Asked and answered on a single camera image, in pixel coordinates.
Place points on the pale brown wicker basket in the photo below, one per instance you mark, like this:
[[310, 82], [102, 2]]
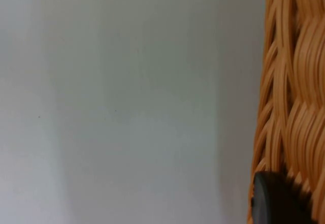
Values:
[[294, 81]]

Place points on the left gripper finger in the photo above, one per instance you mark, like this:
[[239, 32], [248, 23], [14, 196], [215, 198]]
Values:
[[274, 201]]

